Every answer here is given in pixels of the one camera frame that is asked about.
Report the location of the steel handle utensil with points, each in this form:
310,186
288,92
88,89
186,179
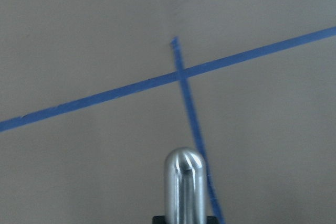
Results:
185,186

